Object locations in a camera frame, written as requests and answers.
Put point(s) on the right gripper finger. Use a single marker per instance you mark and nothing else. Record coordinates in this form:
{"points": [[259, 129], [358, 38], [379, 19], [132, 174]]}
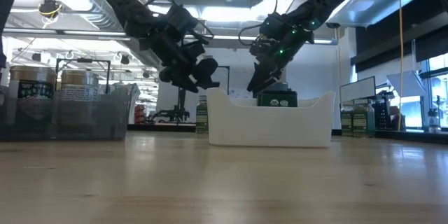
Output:
{"points": [[258, 75], [267, 82]]}

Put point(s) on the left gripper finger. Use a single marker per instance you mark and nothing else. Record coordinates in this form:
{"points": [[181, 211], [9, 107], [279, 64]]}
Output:
{"points": [[178, 80], [207, 70]]}

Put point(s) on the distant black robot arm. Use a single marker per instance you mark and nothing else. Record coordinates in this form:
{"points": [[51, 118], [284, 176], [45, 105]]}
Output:
{"points": [[173, 115]]}

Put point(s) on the dark grey box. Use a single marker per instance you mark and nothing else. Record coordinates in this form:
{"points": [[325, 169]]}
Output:
{"points": [[281, 86]]}

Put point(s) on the green black pepper tin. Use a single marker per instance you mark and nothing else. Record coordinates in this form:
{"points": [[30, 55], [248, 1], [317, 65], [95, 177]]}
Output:
{"points": [[276, 98]]}

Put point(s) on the white plastic bin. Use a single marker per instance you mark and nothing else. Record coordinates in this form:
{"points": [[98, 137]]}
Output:
{"points": [[269, 126]]}

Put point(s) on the red object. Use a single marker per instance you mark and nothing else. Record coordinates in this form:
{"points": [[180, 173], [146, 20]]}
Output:
{"points": [[140, 113]]}

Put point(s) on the whiteboard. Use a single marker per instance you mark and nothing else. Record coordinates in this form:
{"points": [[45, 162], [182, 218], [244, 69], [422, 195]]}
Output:
{"points": [[357, 89]]}

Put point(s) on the grey translucent bin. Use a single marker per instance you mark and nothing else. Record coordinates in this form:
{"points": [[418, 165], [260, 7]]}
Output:
{"points": [[91, 122]]}

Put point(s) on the black crate cart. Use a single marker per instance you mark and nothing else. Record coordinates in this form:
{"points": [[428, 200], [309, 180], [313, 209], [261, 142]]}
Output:
{"points": [[381, 113]]}

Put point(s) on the white triangular shade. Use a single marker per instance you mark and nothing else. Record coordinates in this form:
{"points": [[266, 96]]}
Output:
{"points": [[407, 84]]}

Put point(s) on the window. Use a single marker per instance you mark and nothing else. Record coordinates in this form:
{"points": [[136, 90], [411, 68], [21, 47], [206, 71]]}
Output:
{"points": [[437, 91]]}

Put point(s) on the clear bottle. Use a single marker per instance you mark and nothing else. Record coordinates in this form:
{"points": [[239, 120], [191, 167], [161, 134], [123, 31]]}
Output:
{"points": [[433, 122]]}

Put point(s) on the distant black frame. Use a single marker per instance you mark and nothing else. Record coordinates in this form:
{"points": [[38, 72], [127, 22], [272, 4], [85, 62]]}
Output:
{"points": [[84, 61], [229, 80]]}

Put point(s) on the large metal duct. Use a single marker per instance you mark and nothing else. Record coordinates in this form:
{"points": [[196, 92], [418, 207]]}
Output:
{"points": [[385, 7]]}

